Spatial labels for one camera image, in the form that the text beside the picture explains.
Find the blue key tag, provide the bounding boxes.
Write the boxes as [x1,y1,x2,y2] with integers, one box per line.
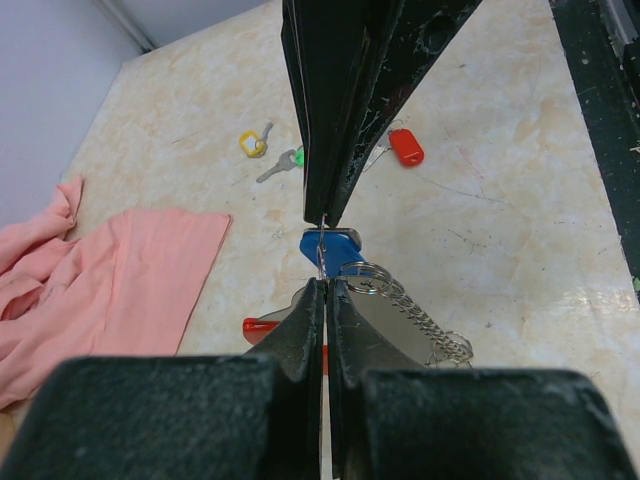
[299,233,364,278]

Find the black-headed key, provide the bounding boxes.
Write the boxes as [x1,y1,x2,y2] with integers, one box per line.
[303,227,363,251]

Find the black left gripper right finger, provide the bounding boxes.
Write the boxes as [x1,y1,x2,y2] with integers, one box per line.
[326,280,637,479]

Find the pink cloth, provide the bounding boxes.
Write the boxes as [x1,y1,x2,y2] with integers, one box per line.
[1,177,232,407]

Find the green key tag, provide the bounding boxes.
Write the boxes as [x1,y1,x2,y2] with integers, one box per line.
[294,146,304,167]

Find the silver key on green tag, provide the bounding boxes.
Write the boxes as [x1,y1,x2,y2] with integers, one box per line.
[256,149,297,183]

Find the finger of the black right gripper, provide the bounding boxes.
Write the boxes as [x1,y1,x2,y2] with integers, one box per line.
[325,1,480,226]
[281,1,404,224]

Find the red key tag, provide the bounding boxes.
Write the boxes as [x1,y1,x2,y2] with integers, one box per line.
[388,128,425,168]

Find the silver key on red tag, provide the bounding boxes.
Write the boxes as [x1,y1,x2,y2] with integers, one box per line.
[363,144,391,172]

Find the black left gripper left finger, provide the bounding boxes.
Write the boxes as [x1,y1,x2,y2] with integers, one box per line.
[1,279,324,479]

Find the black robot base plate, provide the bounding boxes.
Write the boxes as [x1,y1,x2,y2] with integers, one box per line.
[549,1,639,291]

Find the silver keys on yellow tag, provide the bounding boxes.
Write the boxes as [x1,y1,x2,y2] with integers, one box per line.
[260,122,273,146]

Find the yellow key tag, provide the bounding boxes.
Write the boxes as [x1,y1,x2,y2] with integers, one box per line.
[239,130,268,158]

